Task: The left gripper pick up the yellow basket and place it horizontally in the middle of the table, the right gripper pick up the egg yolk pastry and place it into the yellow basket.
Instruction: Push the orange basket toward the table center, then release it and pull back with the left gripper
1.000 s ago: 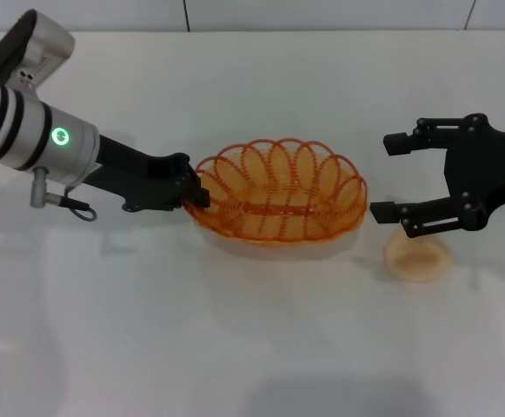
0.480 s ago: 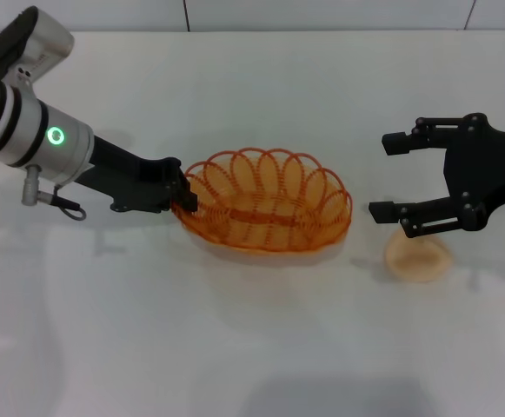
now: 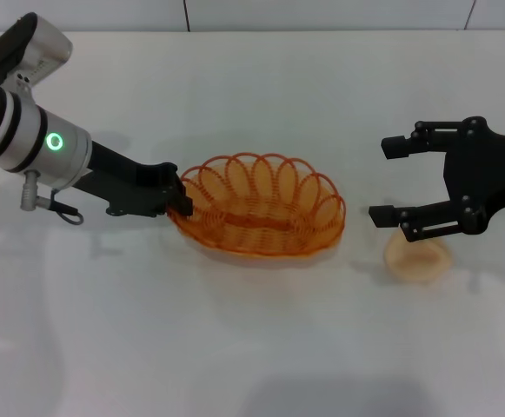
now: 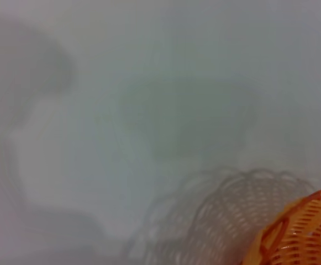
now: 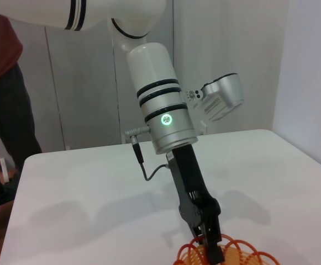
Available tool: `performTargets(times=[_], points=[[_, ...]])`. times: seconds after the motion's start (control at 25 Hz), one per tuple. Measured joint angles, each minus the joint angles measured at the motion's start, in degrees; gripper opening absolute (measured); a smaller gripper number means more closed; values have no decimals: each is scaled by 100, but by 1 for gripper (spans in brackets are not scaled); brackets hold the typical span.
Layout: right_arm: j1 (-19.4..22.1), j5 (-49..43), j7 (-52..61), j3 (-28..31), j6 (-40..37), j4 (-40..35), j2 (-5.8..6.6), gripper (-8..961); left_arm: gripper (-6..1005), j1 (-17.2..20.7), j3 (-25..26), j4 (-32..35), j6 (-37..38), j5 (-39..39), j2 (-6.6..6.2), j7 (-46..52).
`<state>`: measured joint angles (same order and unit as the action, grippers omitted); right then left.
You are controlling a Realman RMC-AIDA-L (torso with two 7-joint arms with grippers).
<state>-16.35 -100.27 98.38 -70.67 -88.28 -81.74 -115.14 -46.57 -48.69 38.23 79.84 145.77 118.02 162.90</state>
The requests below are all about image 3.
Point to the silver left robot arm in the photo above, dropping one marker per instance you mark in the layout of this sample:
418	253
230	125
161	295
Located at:
21	130

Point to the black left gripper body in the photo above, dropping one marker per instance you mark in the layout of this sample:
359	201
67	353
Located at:
126	184

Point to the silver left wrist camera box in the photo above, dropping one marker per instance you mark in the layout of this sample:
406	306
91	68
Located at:
39	52

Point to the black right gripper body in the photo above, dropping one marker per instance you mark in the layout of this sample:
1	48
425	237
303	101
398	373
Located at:
487	174

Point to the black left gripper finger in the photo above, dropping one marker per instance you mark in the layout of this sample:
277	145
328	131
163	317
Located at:
181	200

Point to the beige soft bread toy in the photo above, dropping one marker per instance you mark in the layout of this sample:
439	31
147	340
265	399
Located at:
417	265

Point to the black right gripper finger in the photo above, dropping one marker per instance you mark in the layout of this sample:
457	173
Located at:
395	147
382	216

